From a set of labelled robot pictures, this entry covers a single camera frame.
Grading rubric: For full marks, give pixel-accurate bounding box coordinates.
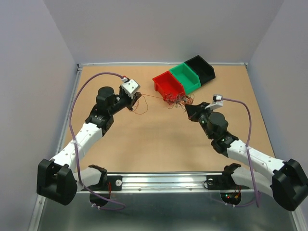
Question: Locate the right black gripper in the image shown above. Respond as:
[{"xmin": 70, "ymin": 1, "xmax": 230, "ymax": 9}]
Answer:
[{"xmin": 187, "ymin": 102, "xmax": 215, "ymax": 139}]

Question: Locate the orange thin wire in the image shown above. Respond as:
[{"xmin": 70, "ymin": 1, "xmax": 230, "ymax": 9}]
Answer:
[{"xmin": 131, "ymin": 93, "xmax": 167, "ymax": 115}]

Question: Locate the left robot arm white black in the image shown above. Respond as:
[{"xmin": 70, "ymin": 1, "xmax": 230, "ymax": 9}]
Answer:
[{"xmin": 37, "ymin": 81, "xmax": 141, "ymax": 205}]

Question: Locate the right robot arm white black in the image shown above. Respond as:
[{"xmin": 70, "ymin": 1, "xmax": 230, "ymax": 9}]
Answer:
[{"xmin": 185, "ymin": 102, "xmax": 308, "ymax": 211}]

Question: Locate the green plastic bin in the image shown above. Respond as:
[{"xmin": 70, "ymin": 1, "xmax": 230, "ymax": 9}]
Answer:
[{"xmin": 170, "ymin": 63, "xmax": 201, "ymax": 94}]

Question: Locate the red plastic bin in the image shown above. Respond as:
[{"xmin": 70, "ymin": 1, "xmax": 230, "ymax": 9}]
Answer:
[{"xmin": 153, "ymin": 71, "xmax": 185, "ymax": 103}]

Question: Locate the black plastic bin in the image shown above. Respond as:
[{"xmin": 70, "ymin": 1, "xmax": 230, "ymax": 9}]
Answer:
[{"xmin": 184, "ymin": 55, "xmax": 216, "ymax": 86}]

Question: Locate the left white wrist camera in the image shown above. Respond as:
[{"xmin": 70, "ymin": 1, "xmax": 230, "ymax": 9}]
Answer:
[{"xmin": 120, "ymin": 77, "xmax": 140, "ymax": 99}]

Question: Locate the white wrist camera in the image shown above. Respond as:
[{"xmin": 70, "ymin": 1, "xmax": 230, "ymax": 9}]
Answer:
[
  {"xmin": 120, "ymin": 77, "xmax": 140, "ymax": 99},
  {"xmin": 205, "ymin": 94, "xmax": 224, "ymax": 110}
]

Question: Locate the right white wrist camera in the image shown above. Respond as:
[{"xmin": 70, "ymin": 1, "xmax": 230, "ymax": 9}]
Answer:
[{"xmin": 205, "ymin": 94, "xmax": 224, "ymax": 110}]

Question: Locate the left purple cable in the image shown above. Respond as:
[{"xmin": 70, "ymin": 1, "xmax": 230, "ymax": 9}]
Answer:
[{"xmin": 69, "ymin": 72, "xmax": 126, "ymax": 210}]

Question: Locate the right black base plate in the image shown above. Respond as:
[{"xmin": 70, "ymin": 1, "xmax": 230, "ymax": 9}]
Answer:
[{"xmin": 205, "ymin": 174, "xmax": 240, "ymax": 190}]

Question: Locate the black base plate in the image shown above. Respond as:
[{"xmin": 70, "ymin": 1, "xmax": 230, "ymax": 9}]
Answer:
[
  {"xmin": 205, "ymin": 174, "xmax": 240, "ymax": 190},
  {"xmin": 88, "ymin": 175, "xmax": 122, "ymax": 192}
]

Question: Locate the aluminium mounting rail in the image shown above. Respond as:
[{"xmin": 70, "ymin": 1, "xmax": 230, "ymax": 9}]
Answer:
[{"xmin": 81, "ymin": 167, "xmax": 253, "ymax": 193}]

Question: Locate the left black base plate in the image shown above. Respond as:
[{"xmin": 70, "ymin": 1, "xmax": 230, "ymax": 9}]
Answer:
[{"xmin": 88, "ymin": 175, "xmax": 122, "ymax": 192}]

